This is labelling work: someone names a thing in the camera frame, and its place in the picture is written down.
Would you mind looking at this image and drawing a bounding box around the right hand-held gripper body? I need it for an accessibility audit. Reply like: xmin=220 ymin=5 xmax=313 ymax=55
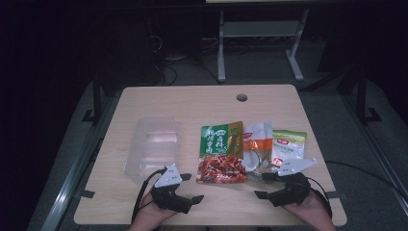
xmin=268 ymin=157 xmax=318 ymax=207

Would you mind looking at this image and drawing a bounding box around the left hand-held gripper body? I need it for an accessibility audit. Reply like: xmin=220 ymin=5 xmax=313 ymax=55
xmin=150 ymin=163 xmax=193 ymax=215

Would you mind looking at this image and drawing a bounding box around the white and orange seasoning packet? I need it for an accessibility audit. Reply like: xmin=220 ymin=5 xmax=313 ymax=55
xmin=241 ymin=120 xmax=279 ymax=181

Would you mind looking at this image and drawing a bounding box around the clear plastic container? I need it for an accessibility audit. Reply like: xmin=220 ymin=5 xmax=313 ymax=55
xmin=123 ymin=115 xmax=180 ymax=186

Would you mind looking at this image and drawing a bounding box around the green and red seasoning packet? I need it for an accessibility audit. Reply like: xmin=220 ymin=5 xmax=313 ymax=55
xmin=195 ymin=120 xmax=247 ymax=185

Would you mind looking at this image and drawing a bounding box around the person's left hand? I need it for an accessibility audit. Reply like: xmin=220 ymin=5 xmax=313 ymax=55
xmin=138 ymin=192 xmax=179 ymax=225

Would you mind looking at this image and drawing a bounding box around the person's right hand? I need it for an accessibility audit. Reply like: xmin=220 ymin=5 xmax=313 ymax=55
xmin=282 ymin=192 xmax=331 ymax=225

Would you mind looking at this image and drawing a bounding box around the white packet with green edge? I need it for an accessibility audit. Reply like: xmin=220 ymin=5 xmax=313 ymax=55
xmin=271 ymin=129 xmax=308 ymax=167

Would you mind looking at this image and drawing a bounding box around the black metal stand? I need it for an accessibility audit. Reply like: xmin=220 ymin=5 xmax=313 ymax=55
xmin=355 ymin=66 xmax=383 ymax=125
xmin=81 ymin=70 xmax=104 ymax=126

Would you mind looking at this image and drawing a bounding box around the right hand-held gripper cable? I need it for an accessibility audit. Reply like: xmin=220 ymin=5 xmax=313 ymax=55
xmin=306 ymin=176 xmax=334 ymax=219

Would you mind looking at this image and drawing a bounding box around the hand-held gripper cable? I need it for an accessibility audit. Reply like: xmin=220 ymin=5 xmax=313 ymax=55
xmin=131 ymin=167 xmax=167 ymax=224
xmin=306 ymin=176 xmax=334 ymax=219

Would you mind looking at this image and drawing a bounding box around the left hand-held gripper cable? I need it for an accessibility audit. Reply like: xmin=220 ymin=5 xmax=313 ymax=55
xmin=131 ymin=167 xmax=167 ymax=224

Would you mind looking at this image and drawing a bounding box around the black floor cable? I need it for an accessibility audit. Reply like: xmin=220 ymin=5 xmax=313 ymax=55
xmin=323 ymin=160 xmax=408 ymax=200

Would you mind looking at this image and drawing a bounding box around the grey metal rail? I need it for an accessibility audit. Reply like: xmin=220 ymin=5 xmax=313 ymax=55
xmin=341 ymin=94 xmax=408 ymax=210
xmin=39 ymin=95 xmax=120 ymax=231

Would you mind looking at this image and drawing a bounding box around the tangle of black floor cables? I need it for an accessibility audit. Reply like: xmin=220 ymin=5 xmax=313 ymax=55
xmin=148 ymin=18 xmax=223 ymax=87

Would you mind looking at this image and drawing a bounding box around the white metal table frame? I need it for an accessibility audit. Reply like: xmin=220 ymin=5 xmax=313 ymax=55
xmin=217 ymin=9 xmax=311 ymax=83

